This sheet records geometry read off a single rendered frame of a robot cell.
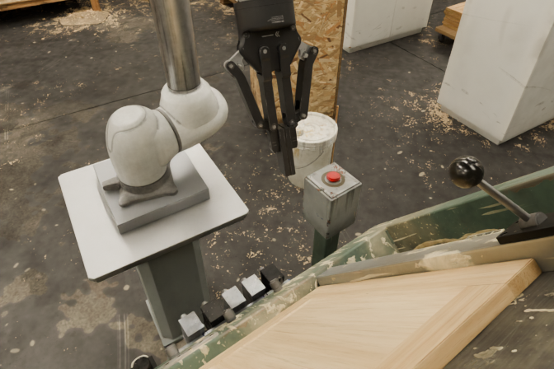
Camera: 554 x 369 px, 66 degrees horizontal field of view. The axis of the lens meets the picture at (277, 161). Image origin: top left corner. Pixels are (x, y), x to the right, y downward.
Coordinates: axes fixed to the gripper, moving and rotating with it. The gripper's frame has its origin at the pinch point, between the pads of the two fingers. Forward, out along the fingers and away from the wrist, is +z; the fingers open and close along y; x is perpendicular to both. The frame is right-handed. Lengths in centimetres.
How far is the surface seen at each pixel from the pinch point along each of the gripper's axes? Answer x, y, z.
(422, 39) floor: 303, 246, 28
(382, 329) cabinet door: -16.4, 4.4, 20.5
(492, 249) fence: -17.9, 19.7, 13.0
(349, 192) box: 44, 31, 32
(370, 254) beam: 28, 27, 42
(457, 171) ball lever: -18.1, 14.2, 1.1
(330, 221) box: 45, 25, 40
